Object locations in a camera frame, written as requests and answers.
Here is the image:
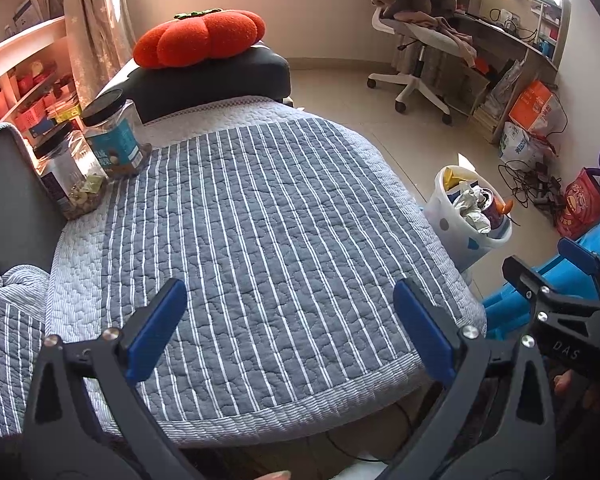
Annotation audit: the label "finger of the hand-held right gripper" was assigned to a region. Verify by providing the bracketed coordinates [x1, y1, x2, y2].
[502, 255, 600, 332]
[557, 237, 600, 306]

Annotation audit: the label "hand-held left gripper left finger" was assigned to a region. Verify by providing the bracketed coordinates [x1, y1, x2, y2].
[22, 277, 205, 480]

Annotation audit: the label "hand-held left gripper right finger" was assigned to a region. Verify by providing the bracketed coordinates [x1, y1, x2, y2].
[380, 277, 558, 480]

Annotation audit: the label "dark red drink can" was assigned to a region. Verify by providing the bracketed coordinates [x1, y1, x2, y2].
[481, 187, 506, 231]

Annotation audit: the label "white polka dot bin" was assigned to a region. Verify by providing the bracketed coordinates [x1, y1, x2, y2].
[422, 164, 513, 272]

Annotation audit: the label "large tissue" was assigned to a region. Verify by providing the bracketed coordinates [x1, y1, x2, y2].
[452, 185, 488, 218]

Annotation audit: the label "yellow wrapper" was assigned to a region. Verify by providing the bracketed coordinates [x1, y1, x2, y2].
[442, 166, 473, 192]

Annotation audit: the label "person's right hand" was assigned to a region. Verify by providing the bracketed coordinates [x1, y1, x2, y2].
[552, 367, 600, 411]

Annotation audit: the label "blue plastic stool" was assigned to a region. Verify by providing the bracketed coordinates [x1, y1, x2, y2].
[480, 217, 600, 356]

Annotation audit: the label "red printed bag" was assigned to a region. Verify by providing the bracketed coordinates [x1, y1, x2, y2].
[555, 167, 600, 241]

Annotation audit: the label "white printed sack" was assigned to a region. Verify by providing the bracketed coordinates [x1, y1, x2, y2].
[498, 121, 543, 171]

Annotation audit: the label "orange cardboard box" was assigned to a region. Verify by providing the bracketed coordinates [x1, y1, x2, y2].
[508, 80, 556, 136]

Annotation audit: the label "dark label nut jar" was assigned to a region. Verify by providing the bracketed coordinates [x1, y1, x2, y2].
[32, 122, 109, 221]

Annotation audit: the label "teal label nut jar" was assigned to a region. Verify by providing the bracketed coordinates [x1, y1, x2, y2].
[80, 88, 153, 178]

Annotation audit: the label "grey sofa backrest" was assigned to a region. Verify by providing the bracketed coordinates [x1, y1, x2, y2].
[0, 122, 70, 273]

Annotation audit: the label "white office chair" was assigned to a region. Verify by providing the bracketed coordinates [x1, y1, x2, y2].
[367, 0, 453, 126]

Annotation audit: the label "wooden desk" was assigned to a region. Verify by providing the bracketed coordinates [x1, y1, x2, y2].
[450, 0, 573, 146]

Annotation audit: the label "pink storage baskets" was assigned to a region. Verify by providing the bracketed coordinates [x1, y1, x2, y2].
[0, 60, 75, 136]

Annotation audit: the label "dark grey seat cushion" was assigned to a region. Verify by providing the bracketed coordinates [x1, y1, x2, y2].
[96, 42, 291, 123]

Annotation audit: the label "orange pumpkin cushion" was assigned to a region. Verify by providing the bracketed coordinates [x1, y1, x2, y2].
[132, 8, 267, 70]

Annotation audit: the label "patterned curtain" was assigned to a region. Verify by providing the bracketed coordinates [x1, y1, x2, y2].
[40, 0, 133, 106]

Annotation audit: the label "white shelf unit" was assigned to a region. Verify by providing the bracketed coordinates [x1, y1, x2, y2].
[0, 15, 88, 141]

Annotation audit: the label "tangle of black cables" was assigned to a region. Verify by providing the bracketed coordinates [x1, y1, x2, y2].
[497, 157, 563, 221]

